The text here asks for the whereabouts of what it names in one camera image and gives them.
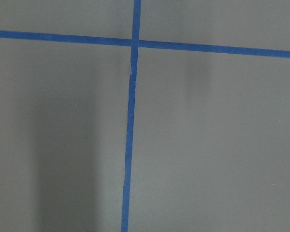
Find crossing blue tape strip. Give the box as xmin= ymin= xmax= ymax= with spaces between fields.
xmin=0 ymin=30 xmax=290 ymax=58

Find long blue tape strip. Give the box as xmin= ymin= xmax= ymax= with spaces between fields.
xmin=121 ymin=0 xmax=142 ymax=232

